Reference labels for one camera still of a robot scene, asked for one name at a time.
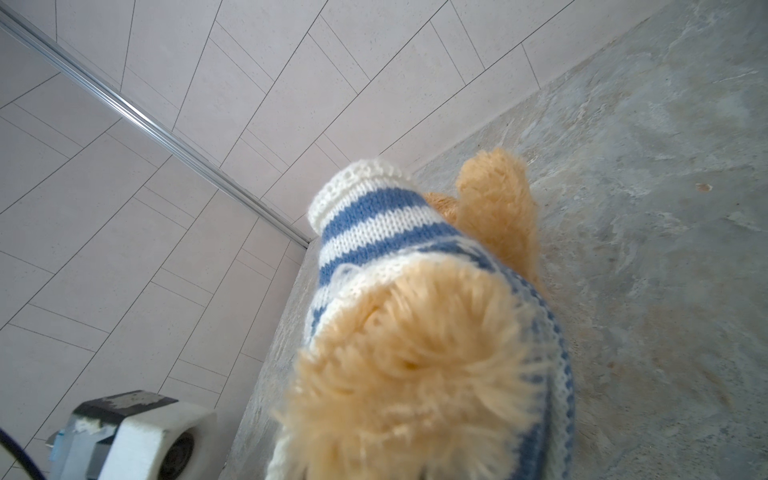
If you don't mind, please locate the blue white striped knit sweater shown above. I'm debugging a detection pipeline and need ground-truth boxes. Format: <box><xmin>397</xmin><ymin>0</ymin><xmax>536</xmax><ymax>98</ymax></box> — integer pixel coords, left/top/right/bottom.
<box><xmin>263</xmin><ymin>158</ymin><xmax>577</xmax><ymax>480</ymax></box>

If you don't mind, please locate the tan plush teddy bear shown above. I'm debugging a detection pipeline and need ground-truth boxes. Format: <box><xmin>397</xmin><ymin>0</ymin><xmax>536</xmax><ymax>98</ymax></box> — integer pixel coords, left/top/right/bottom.
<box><xmin>278</xmin><ymin>147</ymin><xmax>550</xmax><ymax>480</ymax></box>

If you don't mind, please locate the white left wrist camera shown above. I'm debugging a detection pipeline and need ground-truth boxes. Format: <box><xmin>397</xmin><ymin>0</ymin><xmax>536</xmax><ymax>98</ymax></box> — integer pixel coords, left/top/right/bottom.
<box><xmin>49</xmin><ymin>390</ymin><xmax>217</xmax><ymax>480</ymax></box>

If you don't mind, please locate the thin black left camera cable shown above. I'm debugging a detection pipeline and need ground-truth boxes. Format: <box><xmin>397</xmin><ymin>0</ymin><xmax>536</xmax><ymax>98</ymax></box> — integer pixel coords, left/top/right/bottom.
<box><xmin>0</xmin><ymin>427</ymin><xmax>48</xmax><ymax>480</ymax></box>

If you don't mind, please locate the aluminium left corner post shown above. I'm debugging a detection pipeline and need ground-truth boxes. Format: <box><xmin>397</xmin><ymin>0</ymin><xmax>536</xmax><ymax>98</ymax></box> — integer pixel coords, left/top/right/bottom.
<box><xmin>1</xmin><ymin>3</ymin><xmax>310</xmax><ymax>248</ymax></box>

